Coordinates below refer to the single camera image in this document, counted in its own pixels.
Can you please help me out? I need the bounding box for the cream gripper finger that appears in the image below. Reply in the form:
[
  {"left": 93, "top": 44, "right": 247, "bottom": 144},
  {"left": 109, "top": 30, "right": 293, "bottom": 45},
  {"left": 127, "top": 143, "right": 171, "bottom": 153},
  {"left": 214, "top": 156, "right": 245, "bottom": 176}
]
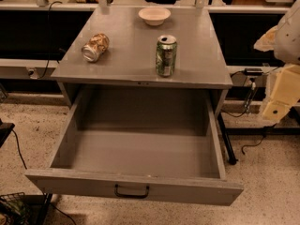
[{"left": 261, "top": 64, "right": 300, "bottom": 122}]

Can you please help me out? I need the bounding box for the green soda can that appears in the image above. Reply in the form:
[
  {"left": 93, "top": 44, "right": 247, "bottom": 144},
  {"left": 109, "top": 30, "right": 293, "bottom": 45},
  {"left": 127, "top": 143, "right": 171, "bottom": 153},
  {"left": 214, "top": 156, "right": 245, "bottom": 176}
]
[{"left": 156, "top": 35, "right": 177, "bottom": 77}]

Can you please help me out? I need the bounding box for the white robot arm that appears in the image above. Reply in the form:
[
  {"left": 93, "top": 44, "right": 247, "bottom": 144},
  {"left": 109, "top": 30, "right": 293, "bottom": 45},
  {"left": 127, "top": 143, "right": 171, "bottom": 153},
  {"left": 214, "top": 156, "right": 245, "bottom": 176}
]
[{"left": 254, "top": 0, "right": 300, "bottom": 122}]

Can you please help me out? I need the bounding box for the open grey top drawer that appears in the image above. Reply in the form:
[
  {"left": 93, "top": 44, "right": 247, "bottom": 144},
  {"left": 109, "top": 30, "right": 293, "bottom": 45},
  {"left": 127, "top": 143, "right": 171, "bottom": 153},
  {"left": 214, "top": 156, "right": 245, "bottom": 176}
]
[{"left": 26, "top": 86, "right": 243, "bottom": 205}]

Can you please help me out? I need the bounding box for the grey drawer cabinet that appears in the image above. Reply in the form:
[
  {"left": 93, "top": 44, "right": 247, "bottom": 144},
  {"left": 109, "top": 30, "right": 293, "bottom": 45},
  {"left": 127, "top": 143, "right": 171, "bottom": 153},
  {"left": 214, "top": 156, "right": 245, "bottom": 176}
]
[{"left": 52, "top": 7, "right": 233, "bottom": 113}]

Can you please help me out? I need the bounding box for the crushed brown can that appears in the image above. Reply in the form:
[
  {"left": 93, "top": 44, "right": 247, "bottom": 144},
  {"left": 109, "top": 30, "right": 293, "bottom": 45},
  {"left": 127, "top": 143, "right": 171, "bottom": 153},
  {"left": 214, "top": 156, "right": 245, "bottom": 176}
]
[{"left": 82, "top": 33, "right": 110, "bottom": 63}]

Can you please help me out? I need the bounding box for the black power adapter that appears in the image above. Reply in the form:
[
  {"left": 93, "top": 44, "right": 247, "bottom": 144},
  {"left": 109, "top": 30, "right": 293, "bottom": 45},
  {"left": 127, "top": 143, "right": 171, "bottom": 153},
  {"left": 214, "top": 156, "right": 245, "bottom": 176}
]
[{"left": 244, "top": 67, "right": 263, "bottom": 76}]

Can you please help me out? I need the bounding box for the black table leg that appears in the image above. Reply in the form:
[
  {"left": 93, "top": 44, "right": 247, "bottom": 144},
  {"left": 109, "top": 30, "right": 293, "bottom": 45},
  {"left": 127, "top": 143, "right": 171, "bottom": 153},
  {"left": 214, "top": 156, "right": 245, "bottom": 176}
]
[{"left": 217, "top": 114, "right": 238, "bottom": 165}]

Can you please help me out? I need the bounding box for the white bowl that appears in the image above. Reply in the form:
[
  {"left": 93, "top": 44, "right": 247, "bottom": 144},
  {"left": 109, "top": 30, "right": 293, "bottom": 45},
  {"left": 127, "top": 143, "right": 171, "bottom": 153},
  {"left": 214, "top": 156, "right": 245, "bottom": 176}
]
[{"left": 138, "top": 7, "right": 171, "bottom": 26}]

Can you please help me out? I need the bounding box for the black object at left edge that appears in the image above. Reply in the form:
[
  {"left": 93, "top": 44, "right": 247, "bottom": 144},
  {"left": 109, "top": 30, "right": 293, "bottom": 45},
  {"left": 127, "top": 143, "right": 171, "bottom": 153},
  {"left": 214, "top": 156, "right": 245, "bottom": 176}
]
[{"left": 0, "top": 119, "right": 15, "bottom": 147}]

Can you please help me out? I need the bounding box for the black floor cable right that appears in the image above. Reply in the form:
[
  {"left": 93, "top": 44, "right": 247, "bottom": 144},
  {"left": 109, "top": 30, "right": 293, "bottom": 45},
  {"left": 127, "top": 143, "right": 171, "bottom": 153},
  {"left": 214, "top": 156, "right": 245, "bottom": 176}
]
[{"left": 240, "top": 124, "right": 276, "bottom": 156}]

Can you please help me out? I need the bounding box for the black drawer handle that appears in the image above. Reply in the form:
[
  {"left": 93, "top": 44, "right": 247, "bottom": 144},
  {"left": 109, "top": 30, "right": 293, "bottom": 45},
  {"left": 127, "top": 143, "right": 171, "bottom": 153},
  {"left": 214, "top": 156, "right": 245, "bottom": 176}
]
[{"left": 114, "top": 184, "right": 150, "bottom": 200}]

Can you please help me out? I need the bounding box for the black cable on left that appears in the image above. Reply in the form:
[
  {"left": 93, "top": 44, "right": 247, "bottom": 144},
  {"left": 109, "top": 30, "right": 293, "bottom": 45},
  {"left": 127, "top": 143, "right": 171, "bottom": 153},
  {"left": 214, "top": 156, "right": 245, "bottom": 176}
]
[{"left": 37, "top": 0, "right": 64, "bottom": 80}]

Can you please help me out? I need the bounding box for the black wire basket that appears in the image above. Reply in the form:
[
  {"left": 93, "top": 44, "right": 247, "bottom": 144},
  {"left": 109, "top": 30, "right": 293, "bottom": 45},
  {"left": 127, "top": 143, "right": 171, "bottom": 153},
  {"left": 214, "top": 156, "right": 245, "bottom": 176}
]
[{"left": 0, "top": 192, "right": 30, "bottom": 225}]

